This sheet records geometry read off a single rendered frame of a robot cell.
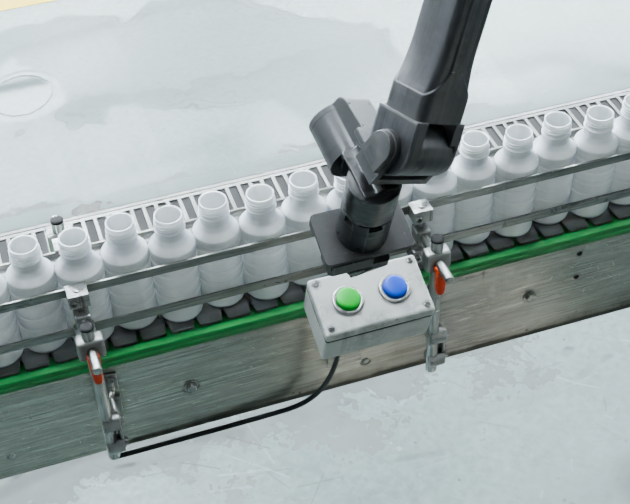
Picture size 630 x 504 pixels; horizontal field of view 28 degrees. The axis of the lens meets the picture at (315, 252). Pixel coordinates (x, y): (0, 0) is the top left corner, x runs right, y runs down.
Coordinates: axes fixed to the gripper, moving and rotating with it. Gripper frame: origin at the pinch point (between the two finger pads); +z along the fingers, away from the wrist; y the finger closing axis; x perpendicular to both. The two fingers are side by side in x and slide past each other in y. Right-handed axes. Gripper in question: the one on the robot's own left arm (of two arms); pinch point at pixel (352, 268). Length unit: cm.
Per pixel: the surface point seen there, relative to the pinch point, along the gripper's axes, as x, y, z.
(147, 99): -155, -10, 184
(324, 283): -2.6, 1.8, 7.8
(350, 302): 1.1, -0.2, 6.8
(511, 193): -12.1, -28.6, 15.1
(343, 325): 3.4, 1.3, 7.8
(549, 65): -130, -129, 174
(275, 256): -11.4, 4.8, 15.4
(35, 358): -9.2, 37.1, 23.3
